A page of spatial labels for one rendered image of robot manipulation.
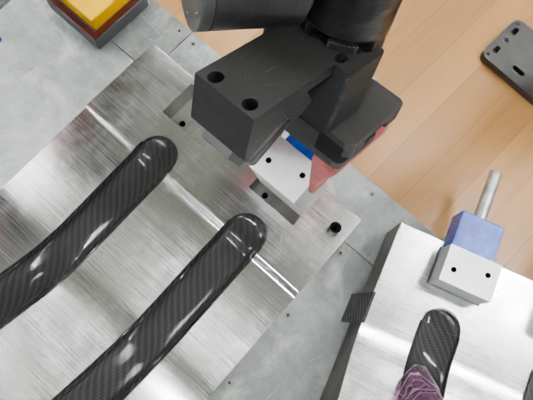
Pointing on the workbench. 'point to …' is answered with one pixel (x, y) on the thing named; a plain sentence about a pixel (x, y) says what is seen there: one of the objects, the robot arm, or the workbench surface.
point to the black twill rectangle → (358, 307)
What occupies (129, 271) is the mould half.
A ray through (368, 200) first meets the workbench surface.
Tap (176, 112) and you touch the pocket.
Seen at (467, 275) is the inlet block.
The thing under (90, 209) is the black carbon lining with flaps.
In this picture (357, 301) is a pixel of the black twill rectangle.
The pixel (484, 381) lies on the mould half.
